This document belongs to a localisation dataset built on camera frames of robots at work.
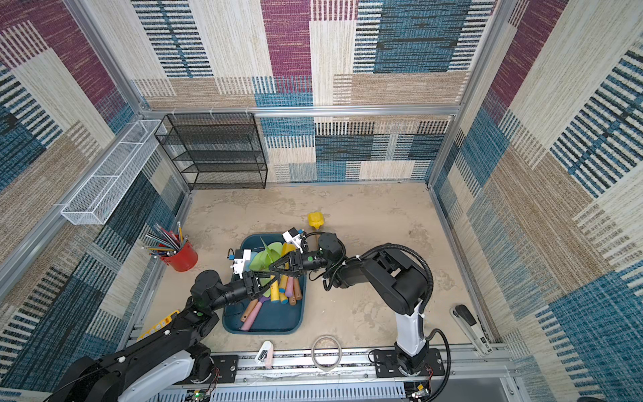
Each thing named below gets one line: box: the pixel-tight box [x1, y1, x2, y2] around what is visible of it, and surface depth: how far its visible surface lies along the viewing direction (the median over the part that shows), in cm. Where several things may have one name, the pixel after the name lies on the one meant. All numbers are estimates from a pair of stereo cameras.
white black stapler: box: [449, 304, 494, 357], surface depth 79 cm
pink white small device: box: [254, 340, 274, 369], surface depth 76 cm
